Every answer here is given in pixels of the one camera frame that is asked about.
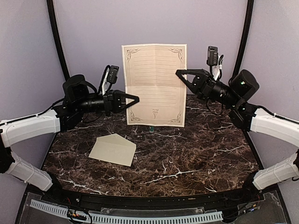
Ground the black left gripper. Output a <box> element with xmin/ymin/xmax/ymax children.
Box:
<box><xmin>75</xmin><ymin>89</ymin><xmax>140</xmax><ymax>116</ymax></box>

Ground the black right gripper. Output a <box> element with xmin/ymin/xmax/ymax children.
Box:
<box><xmin>176</xmin><ymin>69</ymin><xmax>240</xmax><ymax>108</ymax></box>

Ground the beige letter paper sheet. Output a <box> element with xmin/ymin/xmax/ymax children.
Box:
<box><xmin>122</xmin><ymin>43</ymin><xmax>187</xmax><ymax>127</ymax></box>

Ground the green white glue stick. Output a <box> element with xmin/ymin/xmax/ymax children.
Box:
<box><xmin>149</xmin><ymin>126</ymin><xmax>154</xmax><ymax>133</ymax></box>

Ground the cream paper envelope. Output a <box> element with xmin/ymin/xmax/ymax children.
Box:
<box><xmin>89</xmin><ymin>133</ymin><xmax>136</xmax><ymax>167</ymax></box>

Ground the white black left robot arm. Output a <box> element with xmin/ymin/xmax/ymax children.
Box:
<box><xmin>0</xmin><ymin>74</ymin><xmax>139</xmax><ymax>203</ymax></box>

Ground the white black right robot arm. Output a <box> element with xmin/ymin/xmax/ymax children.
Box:
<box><xmin>176</xmin><ymin>69</ymin><xmax>299</xmax><ymax>203</ymax></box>

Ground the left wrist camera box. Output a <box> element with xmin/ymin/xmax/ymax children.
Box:
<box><xmin>106</xmin><ymin>65</ymin><xmax>119</xmax><ymax>84</ymax></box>

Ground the black right frame post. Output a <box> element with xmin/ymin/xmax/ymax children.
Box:
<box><xmin>228</xmin><ymin>0</ymin><xmax>254</xmax><ymax>84</ymax></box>

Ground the black front rail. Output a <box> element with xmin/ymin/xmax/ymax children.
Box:
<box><xmin>42</xmin><ymin>189</ymin><xmax>258</xmax><ymax>210</ymax></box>

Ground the white slotted cable duct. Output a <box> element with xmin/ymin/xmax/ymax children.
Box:
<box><xmin>30</xmin><ymin>199</ymin><xmax>223</xmax><ymax>224</ymax></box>

